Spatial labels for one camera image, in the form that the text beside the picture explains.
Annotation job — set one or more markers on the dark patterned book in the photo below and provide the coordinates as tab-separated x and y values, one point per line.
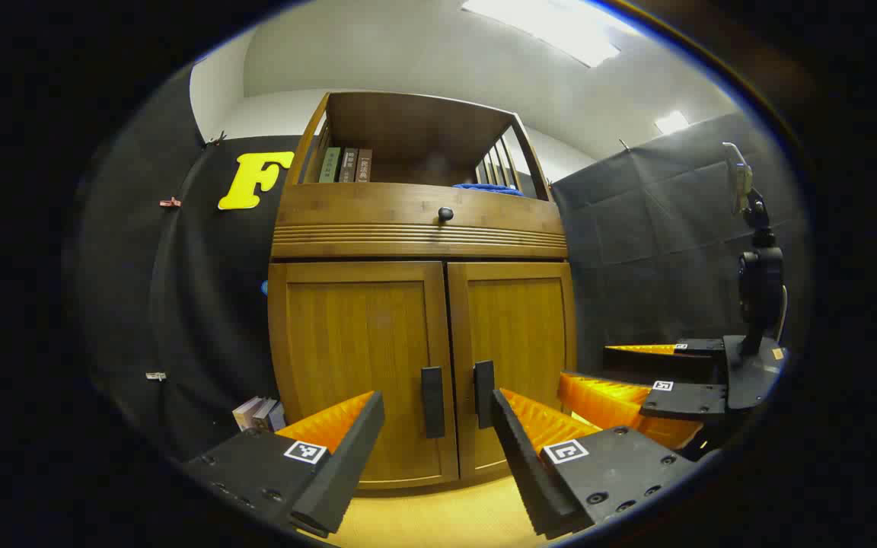
263	415

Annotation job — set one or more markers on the blue cloth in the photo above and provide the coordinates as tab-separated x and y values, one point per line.
488	189

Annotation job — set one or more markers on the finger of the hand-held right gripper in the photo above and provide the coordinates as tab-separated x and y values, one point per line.
659	365
686	399

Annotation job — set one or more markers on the pink book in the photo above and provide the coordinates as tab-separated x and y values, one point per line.
244	412

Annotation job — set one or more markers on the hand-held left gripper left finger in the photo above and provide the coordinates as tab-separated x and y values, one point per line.
347	464

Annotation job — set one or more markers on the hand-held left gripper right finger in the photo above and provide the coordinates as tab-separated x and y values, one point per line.
530	472

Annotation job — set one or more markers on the wooden cabinet door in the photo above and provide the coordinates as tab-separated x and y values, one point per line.
355	358
522	327

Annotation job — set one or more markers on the dark metal clip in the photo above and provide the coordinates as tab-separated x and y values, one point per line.
216	139

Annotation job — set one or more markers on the large ceiling light panel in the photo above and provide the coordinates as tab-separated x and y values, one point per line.
545	27

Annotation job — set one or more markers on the wooden cabinet drawer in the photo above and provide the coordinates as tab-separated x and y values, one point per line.
362	209

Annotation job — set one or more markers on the grey book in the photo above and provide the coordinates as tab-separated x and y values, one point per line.
348	164

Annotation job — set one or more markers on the brown book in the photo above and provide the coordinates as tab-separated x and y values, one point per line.
364	165

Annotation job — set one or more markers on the pale blue book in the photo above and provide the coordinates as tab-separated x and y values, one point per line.
278	417

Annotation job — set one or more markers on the black drawer knob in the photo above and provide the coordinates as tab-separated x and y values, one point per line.
446	214

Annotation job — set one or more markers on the red clip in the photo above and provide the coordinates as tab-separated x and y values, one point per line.
170	202

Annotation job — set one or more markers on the small ceiling light panel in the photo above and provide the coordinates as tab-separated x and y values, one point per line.
671	122

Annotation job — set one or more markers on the wooden double-door shoe cabinet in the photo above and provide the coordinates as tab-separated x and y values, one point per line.
423	129

